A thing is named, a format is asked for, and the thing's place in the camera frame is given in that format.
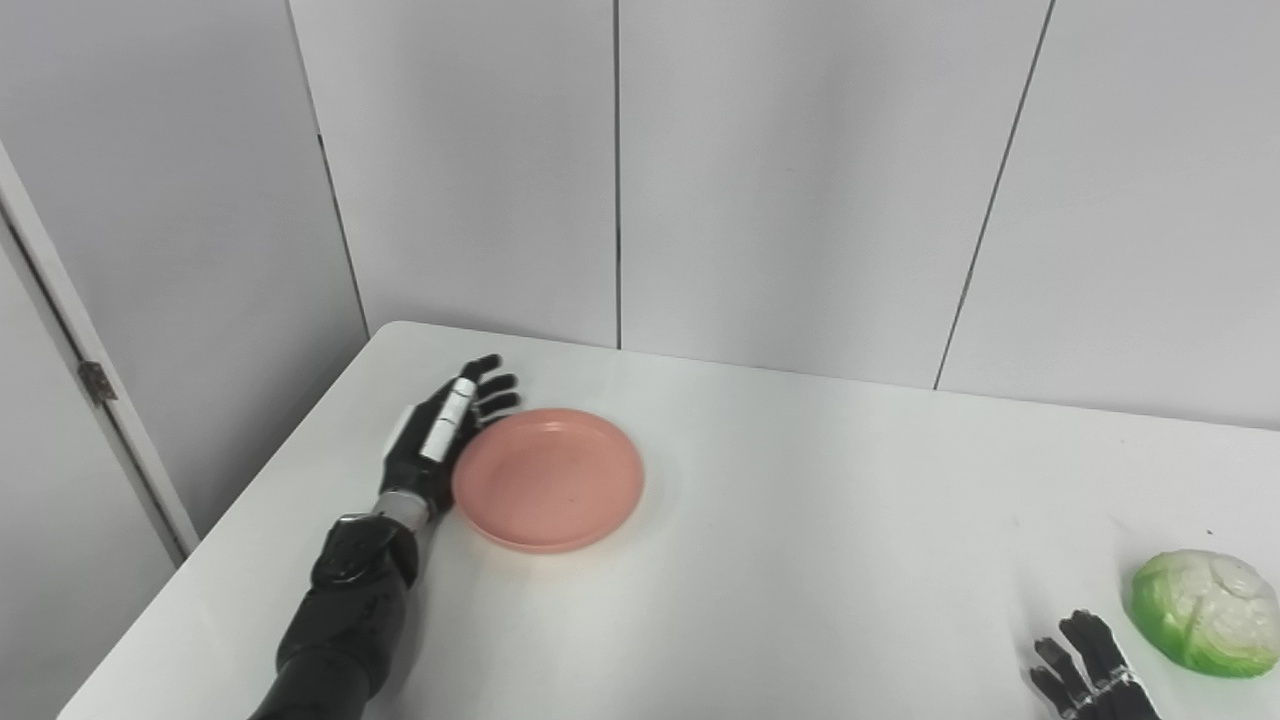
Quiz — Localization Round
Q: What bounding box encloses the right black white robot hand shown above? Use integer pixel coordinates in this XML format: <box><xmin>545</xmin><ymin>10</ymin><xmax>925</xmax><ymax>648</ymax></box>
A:
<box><xmin>1030</xmin><ymin>610</ymin><xmax>1161</xmax><ymax>720</ymax></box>

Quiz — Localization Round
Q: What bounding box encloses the green white cabbage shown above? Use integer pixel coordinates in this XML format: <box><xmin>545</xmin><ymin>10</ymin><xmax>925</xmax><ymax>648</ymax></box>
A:
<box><xmin>1130</xmin><ymin>549</ymin><xmax>1280</xmax><ymax>679</ymax></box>

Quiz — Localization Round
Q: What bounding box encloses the pink round plate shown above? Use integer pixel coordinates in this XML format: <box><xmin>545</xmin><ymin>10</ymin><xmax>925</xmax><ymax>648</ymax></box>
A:
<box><xmin>451</xmin><ymin>407</ymin><xmax>645</xmax><ymax>554</ymax></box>

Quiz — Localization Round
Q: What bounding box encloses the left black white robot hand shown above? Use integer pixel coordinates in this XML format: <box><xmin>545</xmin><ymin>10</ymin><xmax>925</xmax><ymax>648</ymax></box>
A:
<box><xmin>378</xmin><ymin>354</ymin><xmax>522</xmax><ymax>519</ymax></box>

